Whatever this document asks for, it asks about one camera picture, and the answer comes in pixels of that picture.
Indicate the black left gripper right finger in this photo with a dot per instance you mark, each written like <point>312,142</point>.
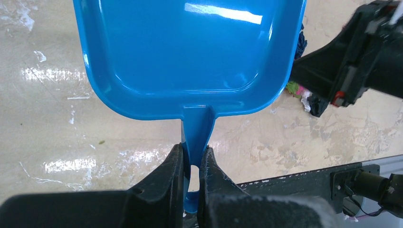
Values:
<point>212,180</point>

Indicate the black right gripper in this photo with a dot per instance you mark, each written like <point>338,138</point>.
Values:
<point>366,54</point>

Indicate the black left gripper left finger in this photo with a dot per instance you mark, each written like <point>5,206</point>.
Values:
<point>157,200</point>

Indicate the blue plastic dustpan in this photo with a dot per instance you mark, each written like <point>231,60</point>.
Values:
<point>192,60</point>

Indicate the blue crumpled paper centre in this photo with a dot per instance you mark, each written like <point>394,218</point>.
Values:
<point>301,44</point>

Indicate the black crumpled paper scrap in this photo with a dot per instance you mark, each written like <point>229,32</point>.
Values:
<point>317,105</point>

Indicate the white paper scrap front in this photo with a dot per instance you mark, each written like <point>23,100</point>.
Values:
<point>306,105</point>

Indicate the green and pink paper scrap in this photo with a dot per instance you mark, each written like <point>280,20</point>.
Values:
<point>297,90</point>

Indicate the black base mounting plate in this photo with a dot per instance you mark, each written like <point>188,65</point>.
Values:
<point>314,182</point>

